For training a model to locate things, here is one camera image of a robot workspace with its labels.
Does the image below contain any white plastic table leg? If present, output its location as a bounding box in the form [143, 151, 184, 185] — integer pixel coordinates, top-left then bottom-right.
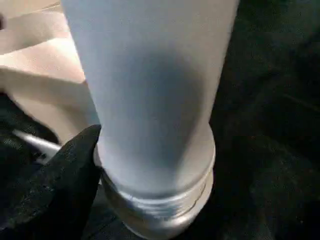
[59, 0, 238, 238]

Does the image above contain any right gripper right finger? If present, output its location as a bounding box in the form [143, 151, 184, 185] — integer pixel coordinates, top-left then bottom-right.
[233, 139, 320, 240]

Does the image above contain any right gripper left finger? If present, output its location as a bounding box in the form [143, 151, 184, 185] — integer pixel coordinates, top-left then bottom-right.
[0, 124, 103, 240]

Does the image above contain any white plastic table top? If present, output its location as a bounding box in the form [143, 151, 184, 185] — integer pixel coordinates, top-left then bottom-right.
[0, 0, 106, 166]

